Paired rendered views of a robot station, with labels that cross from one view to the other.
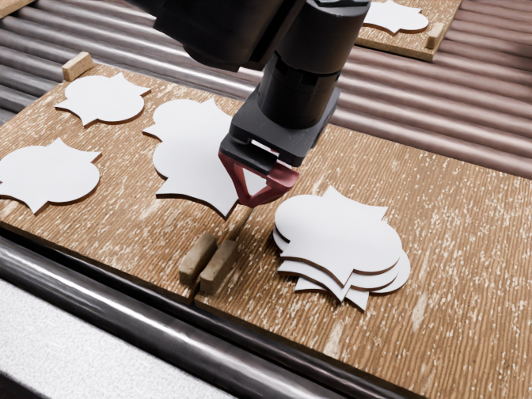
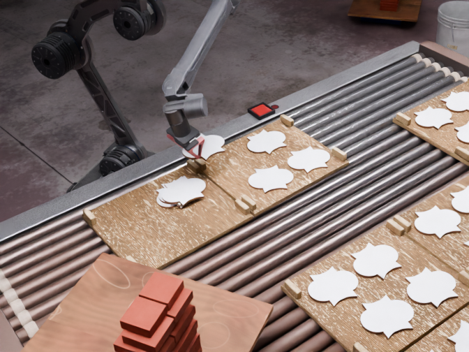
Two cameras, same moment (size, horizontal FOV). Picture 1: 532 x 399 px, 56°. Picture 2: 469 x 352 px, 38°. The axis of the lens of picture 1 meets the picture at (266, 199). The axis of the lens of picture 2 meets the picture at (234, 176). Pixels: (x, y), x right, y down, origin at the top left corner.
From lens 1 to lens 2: 2.21 m
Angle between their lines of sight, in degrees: 80
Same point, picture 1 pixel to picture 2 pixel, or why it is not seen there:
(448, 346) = (133, 203)
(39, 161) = (273, 140)
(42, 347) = not seen: hidden behind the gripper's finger
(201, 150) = (212, 144)
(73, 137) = (287, 150)
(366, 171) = (210, 217)
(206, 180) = not seen: hidden behind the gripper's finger
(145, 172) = (252, 163)
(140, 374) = (178, 155)
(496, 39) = (287, 339)
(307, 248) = (182, 181)
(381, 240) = (172, 197)
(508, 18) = not seen: outside the picture
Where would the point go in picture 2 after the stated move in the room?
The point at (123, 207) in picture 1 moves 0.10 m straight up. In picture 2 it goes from (237, 156) to (236, 132)
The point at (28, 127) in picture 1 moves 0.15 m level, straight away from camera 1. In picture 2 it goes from (301, 140) to (344, 137)
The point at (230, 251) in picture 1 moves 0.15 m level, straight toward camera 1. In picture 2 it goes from (193, 166) to (153, 158)
